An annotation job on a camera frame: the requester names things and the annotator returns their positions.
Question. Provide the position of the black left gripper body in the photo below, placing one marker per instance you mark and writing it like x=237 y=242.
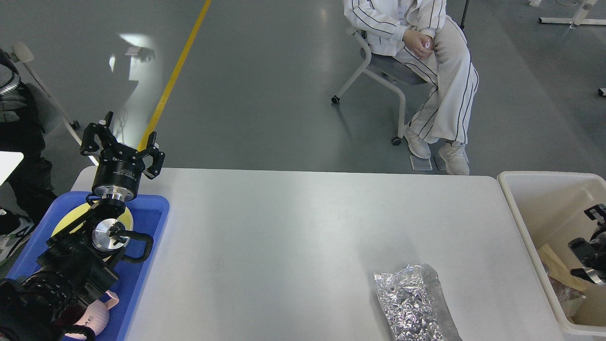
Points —
x=115 y=176

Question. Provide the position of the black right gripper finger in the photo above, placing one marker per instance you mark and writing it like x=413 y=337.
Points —
x=597 y=213
x=583 y=251

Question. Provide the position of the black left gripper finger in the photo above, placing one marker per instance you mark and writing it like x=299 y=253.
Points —
x=98 y=140
x=151 y=150

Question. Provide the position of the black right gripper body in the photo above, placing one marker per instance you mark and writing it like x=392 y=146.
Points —
x=598 y=257

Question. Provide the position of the brown paper bag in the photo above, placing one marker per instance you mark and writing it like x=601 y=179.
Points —
x=558 y=270

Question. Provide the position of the silver foil bag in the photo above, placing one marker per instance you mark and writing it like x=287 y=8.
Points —
x=414 y=304
x=570 y=298

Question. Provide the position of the yellow plastic plate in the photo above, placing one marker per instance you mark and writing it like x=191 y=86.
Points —
x=71 y=218

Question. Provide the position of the pink HOME mug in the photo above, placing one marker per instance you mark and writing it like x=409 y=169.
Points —
x=95 y=316

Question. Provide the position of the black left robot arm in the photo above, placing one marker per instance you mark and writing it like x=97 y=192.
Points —
x=78 y=267

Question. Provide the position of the white plastic bin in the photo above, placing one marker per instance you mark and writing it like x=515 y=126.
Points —
x=549 y=209

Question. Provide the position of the grey chair at left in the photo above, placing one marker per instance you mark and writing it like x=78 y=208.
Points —
x=59 y=129

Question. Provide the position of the white side table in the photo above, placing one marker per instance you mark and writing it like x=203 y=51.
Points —
x=9 y=161

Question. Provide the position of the right floor marker plate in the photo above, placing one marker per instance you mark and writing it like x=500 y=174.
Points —
x=440 y=163

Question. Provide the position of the floor marker plate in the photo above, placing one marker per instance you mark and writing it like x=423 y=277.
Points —
x=421 y=164
x=440 y=163

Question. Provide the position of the left floor marker plate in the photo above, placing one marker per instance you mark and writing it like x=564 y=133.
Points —
x=421 y=164

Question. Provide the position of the grey rolling chair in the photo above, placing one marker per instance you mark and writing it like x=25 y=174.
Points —
x=385 y=70

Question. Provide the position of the seated person in white tracksuit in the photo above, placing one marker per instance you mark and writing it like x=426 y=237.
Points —
x=420 y=35

